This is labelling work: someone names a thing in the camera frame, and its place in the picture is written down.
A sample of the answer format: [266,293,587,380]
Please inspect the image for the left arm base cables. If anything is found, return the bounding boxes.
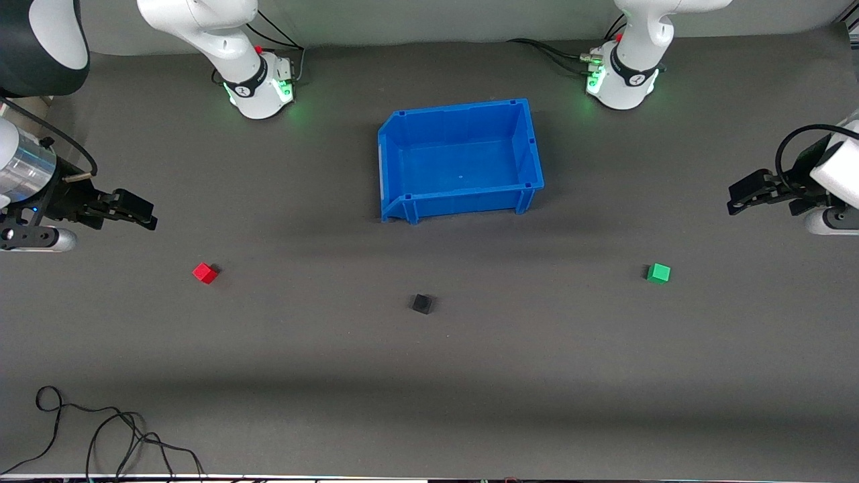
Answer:
[507,13,629,78]

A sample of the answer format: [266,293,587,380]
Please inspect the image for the thin black cable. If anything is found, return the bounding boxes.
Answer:
[0,386,146,474]
[86,411,206,481]

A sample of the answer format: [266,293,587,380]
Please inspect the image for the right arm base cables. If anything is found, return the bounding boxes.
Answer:
[244,9,307,86]

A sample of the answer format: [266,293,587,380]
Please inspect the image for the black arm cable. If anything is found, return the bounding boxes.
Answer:
[774,124,859,192]
[0,97,99,180]

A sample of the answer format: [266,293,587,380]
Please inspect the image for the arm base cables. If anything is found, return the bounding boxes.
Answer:
[507,13,629,78]
[244,9,307,86]

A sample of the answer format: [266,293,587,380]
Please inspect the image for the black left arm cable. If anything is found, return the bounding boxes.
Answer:
[774,124,859,192]

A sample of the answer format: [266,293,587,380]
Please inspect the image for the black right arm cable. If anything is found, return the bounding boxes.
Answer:
[0,97,99,180]

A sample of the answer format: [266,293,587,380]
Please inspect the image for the blue plastic bin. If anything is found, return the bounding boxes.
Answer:
[377,98,545,225]

